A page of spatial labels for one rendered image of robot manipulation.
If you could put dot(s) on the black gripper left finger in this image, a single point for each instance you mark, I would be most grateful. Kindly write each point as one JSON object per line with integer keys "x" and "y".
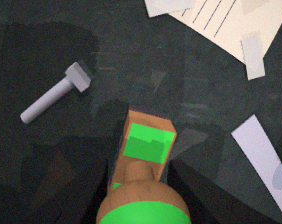
{"x": 78, "y": 201}

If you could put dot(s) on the cream inspection card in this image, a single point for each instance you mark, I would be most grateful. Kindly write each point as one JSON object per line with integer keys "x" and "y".
{"x": 245, "y": 28}

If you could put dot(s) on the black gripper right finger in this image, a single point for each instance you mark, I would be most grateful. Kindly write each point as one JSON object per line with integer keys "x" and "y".
{"x": 209, "y": 203}

